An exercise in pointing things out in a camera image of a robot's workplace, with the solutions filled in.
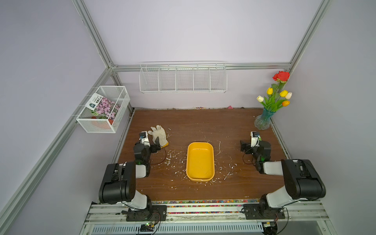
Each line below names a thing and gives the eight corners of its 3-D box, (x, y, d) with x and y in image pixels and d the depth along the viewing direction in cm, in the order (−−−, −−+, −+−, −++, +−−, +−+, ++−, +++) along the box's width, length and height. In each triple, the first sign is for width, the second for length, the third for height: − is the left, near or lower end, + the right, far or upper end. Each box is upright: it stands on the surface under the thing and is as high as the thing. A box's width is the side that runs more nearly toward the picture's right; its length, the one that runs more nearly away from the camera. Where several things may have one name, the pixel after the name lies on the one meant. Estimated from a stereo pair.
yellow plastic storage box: (186, 183, 85) (185, 179, 81) (187, 147, 101) (186, 142, 96) (215, 183, 85) (216, 179, 81) (212, 147, 101) (213, 142, 96)
